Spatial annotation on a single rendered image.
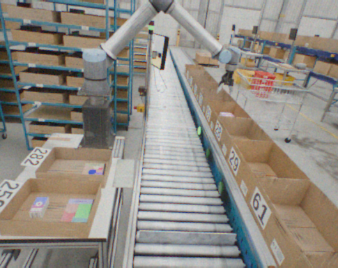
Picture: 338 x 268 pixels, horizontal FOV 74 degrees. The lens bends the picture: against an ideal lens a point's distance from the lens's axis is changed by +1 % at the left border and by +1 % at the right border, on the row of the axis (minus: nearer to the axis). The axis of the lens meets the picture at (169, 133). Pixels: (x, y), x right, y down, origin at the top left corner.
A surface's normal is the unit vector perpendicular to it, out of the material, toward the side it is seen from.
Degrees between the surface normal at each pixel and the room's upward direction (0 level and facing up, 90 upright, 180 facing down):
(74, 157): 89
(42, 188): 89
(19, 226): 90
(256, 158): 89
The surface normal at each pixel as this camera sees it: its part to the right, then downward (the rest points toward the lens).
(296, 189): 0.04, 0.45
